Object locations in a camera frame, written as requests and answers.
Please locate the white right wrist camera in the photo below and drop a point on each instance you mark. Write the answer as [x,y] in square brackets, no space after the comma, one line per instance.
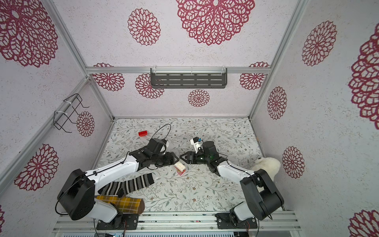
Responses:
[197,144]

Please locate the white plush toy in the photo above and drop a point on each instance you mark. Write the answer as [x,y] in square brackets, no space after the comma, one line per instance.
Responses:
[270,165]

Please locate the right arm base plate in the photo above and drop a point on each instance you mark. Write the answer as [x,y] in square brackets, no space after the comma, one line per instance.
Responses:
[230,221]

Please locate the red curved lego brick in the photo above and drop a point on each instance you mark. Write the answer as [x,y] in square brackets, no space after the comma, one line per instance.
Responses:
[143,133]

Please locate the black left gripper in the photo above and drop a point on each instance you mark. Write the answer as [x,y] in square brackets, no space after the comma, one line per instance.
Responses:
[170,159]

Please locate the yellow brown plaid sock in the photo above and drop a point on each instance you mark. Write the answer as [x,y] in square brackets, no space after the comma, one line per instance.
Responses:
[125,204]

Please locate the dark grey wall shelf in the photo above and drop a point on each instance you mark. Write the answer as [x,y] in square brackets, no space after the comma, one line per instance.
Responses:
[191,80]

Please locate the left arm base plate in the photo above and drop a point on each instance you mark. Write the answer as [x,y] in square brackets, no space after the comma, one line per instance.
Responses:
[121,222]

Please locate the cream lego plate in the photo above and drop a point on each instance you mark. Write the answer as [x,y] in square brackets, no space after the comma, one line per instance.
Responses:
[179,165]

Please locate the black white striped sock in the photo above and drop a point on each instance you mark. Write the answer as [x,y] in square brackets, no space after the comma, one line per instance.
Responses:
[124,188]

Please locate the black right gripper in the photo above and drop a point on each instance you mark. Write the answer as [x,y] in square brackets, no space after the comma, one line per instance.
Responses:
[192,158]

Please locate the black wire wall rack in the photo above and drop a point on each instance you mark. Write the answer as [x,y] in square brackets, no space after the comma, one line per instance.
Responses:
[60,118]

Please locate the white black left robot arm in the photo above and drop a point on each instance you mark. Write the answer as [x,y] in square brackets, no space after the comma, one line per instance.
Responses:
[78,195]

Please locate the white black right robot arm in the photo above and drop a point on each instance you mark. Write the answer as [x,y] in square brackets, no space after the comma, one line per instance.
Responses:
[262,197]

